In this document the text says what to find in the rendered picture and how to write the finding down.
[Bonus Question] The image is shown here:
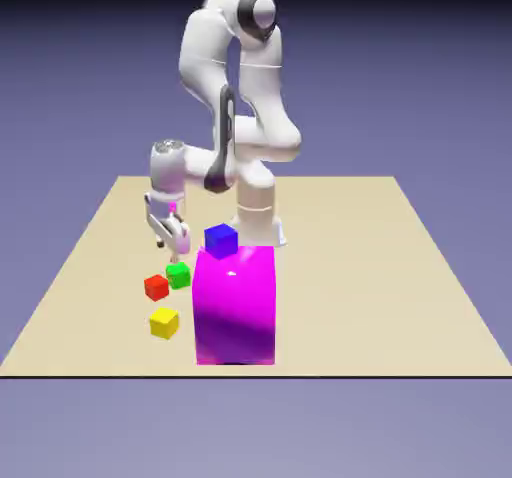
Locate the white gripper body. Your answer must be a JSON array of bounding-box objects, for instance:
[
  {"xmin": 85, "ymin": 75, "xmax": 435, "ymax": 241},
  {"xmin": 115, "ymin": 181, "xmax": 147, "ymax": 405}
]
[{"xmin": 144, "ymin": 210, "xmax": 192, "ymax": 255}]

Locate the small red cube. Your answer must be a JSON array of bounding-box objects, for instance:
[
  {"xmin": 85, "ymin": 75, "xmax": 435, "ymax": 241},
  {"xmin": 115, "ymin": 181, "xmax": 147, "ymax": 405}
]
[{"xmin": 143, "ymin": 274, "xmax": 170, "ymax": 302}]

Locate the small yellow cube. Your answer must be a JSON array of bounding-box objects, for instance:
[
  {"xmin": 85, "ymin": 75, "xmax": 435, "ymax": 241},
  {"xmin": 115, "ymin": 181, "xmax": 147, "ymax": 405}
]
[{"xmin": 148, "ymin": 306, "xmax": 180, "ymax": 341}]

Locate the small blue cube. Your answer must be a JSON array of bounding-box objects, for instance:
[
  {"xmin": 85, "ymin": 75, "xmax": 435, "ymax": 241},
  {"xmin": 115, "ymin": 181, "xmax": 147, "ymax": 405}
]
[{"xmin": 203, "ymin": 222, "xmax": 240, "ymax": 261}]

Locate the small green cube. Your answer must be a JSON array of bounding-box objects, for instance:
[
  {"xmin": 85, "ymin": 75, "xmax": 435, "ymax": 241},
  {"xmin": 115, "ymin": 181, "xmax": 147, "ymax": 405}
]
[{"xmin": 165, "ymin": 261, "xmax": 192, "ymax": 290}]

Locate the large magenta box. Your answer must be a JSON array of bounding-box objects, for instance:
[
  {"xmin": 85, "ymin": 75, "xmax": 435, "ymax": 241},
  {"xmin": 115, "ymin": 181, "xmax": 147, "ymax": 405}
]
[{"xmin": 191, "ymin": 244, "xmax": 277, "ymax": 366}]

